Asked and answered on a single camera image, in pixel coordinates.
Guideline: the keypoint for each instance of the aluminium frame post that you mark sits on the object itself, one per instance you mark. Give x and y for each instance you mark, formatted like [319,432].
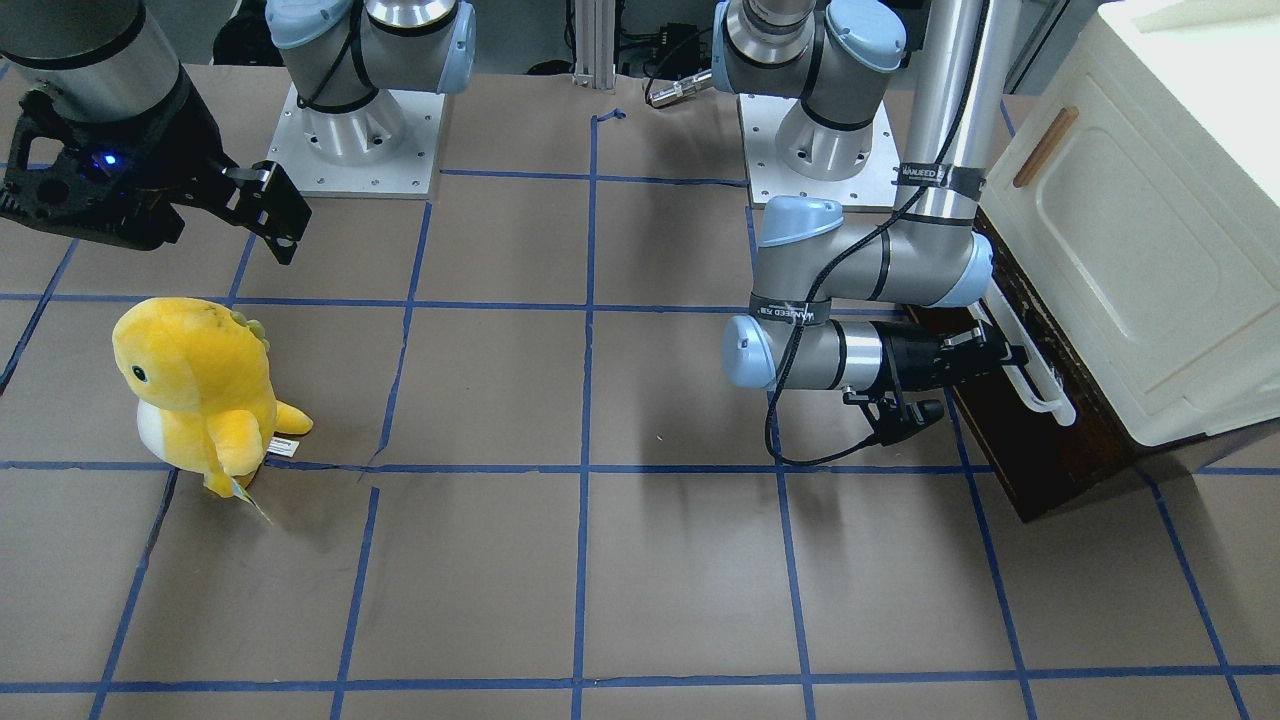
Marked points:
[594,44]

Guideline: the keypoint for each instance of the yellow plush dinosaur toy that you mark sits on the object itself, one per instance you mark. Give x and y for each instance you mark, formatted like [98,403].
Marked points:
[201,375]

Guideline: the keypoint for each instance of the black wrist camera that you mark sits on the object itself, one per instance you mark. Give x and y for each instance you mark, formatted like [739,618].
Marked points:
[891,420]

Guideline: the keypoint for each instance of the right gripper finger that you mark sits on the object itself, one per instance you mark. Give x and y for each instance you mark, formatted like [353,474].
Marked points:
[270,204]

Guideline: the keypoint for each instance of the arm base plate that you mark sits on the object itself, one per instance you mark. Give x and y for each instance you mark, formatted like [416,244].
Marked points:
[840,146]
[386,150]

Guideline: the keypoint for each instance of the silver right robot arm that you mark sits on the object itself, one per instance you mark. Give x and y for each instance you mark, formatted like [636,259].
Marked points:
[108,60]

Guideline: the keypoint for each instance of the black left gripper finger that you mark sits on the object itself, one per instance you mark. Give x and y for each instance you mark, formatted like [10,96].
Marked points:
[983,338]
[992,359]

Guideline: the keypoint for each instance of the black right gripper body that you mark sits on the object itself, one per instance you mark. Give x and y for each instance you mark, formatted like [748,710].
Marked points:
[183,143]

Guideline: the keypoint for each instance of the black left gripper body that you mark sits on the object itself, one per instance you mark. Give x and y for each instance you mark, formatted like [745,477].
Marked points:
[908,358]

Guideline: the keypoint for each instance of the dark brown bottom drawer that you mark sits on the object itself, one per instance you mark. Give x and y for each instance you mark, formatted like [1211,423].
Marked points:
[1041,464]

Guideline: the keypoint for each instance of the cream plastic storage cabinet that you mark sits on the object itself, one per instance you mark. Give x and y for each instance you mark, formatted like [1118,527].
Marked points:
[1139,197]

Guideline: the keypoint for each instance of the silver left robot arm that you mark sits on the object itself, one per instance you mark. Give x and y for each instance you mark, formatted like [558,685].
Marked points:
[940,71]

